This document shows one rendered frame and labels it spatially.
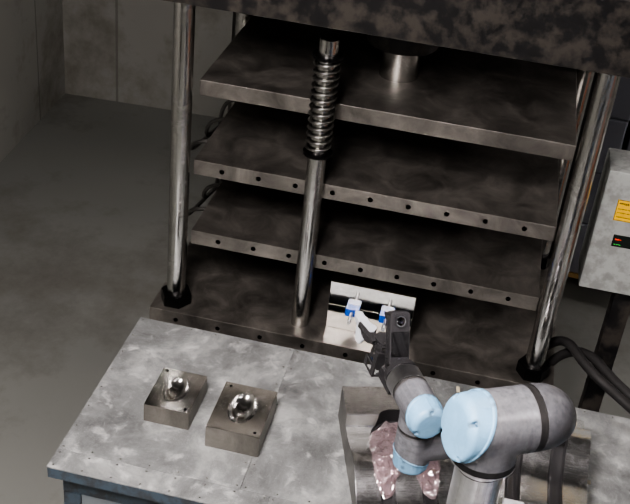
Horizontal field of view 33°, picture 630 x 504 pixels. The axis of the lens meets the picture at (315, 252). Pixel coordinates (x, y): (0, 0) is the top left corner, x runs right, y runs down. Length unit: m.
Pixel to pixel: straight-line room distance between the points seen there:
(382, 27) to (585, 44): 0.52
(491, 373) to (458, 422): 1.56
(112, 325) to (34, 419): 0.66
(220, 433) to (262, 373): 0.36
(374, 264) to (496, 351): 0.50
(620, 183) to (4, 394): 2.50
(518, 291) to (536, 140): 0.50
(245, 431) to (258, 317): 0.65
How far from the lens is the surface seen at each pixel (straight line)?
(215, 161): 3.22
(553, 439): 1.82
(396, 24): 2.81
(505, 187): 3.29
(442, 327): 3.48
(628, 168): 3.15
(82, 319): 4.72
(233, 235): 3.33
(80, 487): 2.95
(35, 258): 5.14
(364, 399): 2.94
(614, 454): 3.15
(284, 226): 3.40
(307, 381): 3.14
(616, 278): 3.29
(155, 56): 6.50
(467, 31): 2.80
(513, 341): 3.49
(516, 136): 3.04
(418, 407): 2.07
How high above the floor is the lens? 2.78
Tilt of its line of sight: 32 degrees down
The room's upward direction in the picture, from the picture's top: 6 degrees clockwise
